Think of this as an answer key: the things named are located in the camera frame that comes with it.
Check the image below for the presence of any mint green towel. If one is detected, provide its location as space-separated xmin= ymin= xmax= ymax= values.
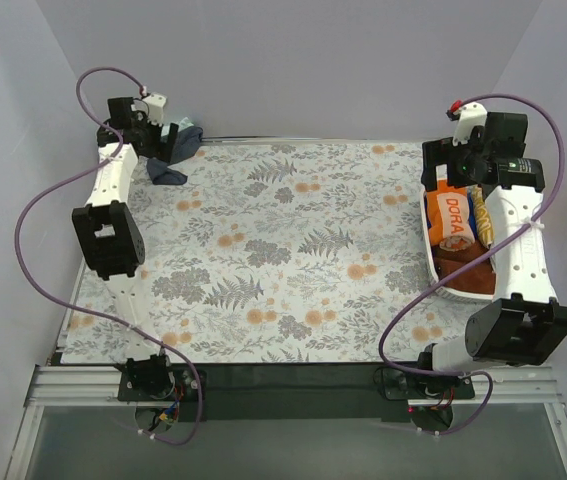
xmin=160 ymin=116 xmax=196 ymax=146

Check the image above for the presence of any purple cable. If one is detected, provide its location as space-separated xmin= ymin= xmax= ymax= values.
xmin=378 ymin=92 xmax=564 ymax=438
xmin=14 ymin=67 xmax=204 ymax=446

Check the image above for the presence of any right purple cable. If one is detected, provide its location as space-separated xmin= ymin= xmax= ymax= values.
xmin=378 ymin=92 xmax=564 ymax=438

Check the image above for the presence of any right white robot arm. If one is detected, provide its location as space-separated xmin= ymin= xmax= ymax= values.
xmin=415 ymin=102 xmax=567 ymax=398

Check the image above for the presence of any yellow patterned rolled towel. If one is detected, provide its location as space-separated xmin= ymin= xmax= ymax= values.
xmin=469 ymin=186 xmax=494 ymax=249

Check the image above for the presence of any floral table mat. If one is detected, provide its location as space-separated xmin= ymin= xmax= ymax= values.
xmin=60 ymin=141 xmax=523 ymax=365

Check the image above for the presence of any orange peach printed towel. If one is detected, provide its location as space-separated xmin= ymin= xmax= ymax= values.
xmin=425 ymin=180 xmax=475 ymax=252

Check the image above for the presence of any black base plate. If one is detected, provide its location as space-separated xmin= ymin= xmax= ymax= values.
xmin=117 ymin=362 xmax=475 ymax=422

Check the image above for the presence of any brown rolled towel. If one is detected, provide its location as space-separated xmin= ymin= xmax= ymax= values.
xmin=434 ymin=258 xmax=496 ymax=296
xmin=433 ymin=242 xmax=487 ymax=271

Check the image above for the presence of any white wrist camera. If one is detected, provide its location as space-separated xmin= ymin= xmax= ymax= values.
xmin=446 ymin=101 xmax=488 ymax=147
xmin=141 ymin=89 xmax=168 ymax=126

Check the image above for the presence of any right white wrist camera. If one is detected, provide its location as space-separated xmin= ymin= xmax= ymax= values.
xmin=446 ymin=101 xmax=488 ymax=147

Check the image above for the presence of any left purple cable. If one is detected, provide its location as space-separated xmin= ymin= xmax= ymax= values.
xmin=14 ymin=67 xmax=204 ymax=446

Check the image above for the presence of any aluminium frame rail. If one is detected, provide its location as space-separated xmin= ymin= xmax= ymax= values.
xmin=25 ymin=366 xmax=564 ymax=406

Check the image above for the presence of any white plastic basket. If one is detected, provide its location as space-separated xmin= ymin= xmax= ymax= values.
xmin=420 ymin=166 xmax=492 ymax=302

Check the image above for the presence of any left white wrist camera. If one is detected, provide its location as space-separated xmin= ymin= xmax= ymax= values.
xmin=141 ymin=89 xmax=168 ymax=126

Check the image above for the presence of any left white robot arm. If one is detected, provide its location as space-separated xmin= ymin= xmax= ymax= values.
xmin=72 ymin=93 xmax=178 ymax=400

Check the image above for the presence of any dark grey towel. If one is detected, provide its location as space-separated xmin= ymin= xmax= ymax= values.
xmin=146 ymin=125 xmax=203 ymax=186

